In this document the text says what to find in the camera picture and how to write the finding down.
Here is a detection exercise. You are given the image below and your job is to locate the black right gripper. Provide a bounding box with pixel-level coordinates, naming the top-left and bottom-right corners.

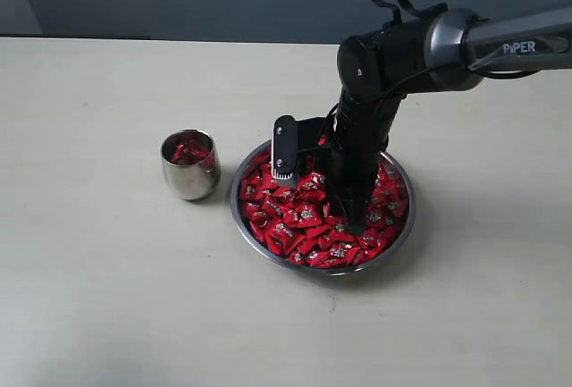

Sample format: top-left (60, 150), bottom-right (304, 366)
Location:
top-left (312, 91), bottom-right (402, 234)

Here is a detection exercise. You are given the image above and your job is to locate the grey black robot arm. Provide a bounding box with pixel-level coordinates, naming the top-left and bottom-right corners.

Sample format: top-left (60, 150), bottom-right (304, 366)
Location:
top-left (326, 4), bottom-right (571, 233)

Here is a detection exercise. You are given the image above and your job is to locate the round stainless steel bowl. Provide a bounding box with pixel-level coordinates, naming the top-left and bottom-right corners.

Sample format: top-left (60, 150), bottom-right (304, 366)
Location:
top-left (230, 140), bottom-right (416, 277)

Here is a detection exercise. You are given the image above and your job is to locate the steel cup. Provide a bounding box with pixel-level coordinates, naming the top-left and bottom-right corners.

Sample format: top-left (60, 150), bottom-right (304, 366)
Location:
top-left (160, 129), bottom-right (221, 201)

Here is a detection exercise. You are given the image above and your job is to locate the red wrapped candy pile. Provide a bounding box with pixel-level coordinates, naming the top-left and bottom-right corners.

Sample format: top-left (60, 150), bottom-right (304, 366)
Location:
top-left (239, 148), bottom-right (412, 268)

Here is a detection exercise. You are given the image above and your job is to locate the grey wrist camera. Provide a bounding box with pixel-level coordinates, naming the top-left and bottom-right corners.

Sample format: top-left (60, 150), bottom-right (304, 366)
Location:
top-left (271, 114), bottom-right (334, 188)

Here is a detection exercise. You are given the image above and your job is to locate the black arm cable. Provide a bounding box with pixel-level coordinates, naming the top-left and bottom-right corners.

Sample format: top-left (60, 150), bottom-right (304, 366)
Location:
top-left (294, 0), bottom-right (572, 160)

